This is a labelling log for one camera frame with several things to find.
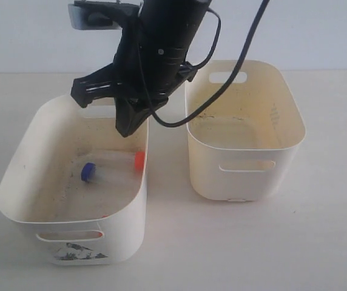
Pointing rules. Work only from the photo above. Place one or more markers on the orange-capped clear tube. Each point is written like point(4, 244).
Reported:
point(128, 160)

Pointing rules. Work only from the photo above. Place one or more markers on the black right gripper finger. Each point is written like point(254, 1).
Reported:
point(138, 114)

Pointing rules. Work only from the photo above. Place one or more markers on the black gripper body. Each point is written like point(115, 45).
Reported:
point(152, 52)

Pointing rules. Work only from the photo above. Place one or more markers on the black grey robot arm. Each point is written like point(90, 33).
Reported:
point(150, 61)

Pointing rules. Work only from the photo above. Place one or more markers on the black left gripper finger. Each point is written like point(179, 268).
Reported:
point(125, 117)

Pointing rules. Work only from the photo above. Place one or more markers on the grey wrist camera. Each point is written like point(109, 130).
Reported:
point(97, 15)

